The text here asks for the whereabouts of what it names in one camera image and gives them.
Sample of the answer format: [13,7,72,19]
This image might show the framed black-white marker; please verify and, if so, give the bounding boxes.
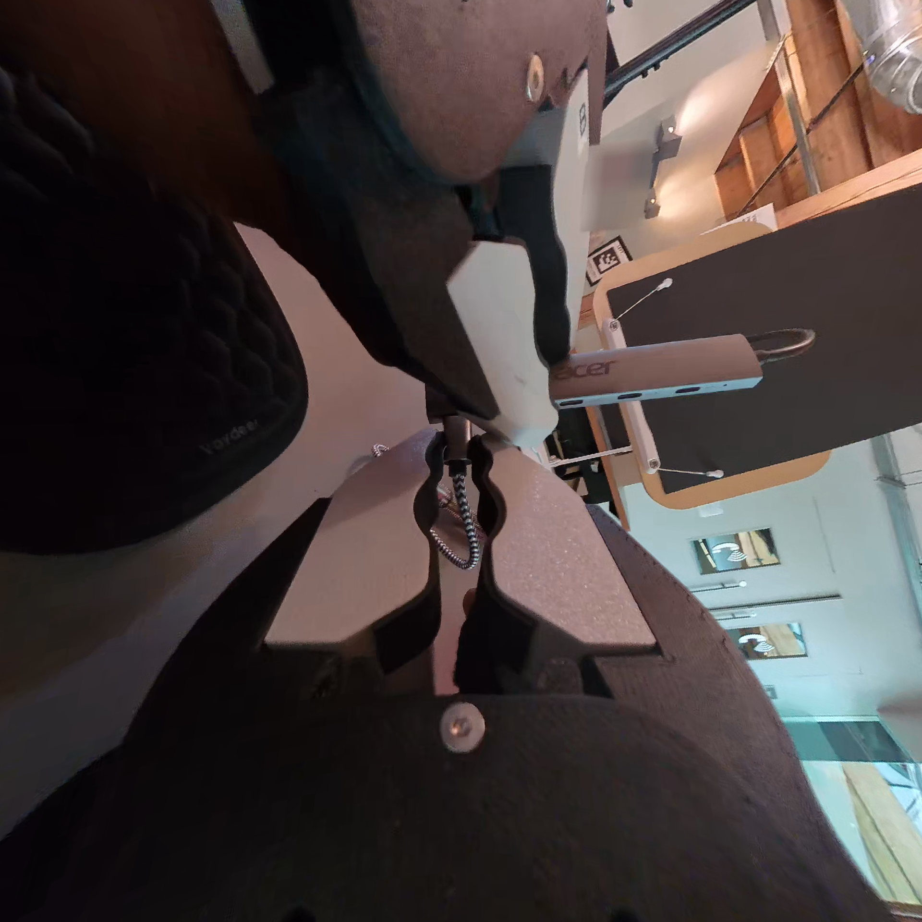
[585,234,633,287]

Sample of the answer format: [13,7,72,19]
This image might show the wall window with white sign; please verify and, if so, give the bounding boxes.
[690,528,780,575]
[728,623,808,660]

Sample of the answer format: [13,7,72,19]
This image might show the metal air duct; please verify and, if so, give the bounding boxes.
[839,0,922,112]

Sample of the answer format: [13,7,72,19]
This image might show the silver usb hub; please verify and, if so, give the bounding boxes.
[549,333,766,413]

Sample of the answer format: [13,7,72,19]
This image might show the dark panel with wooden rim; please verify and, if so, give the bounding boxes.
[576,166,922,512]

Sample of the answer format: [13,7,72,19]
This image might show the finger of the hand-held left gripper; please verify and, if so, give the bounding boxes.
[555,94,615,236]
[447,166,577,449]

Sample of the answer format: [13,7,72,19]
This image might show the white mounting bar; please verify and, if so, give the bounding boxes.
[604,319,662,475]

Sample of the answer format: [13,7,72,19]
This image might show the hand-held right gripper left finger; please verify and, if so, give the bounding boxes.
[263,429,446,677]

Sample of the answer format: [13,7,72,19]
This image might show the wooden ceiling beams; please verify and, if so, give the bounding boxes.
[713,0,922,217]

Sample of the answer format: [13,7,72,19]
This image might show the grey hub cable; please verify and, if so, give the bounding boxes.
[749,328,817,368]

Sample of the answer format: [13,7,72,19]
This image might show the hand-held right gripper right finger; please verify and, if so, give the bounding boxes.
[452,434,660,689]

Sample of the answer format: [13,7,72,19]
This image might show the braided usb-c cable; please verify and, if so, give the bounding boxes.
[371,414,487,571]

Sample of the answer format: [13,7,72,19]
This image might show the black quilted cushion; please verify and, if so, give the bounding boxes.
[0,68,311,556]

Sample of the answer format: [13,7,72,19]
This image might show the black ceiling track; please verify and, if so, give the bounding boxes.
[604,0,757,102]

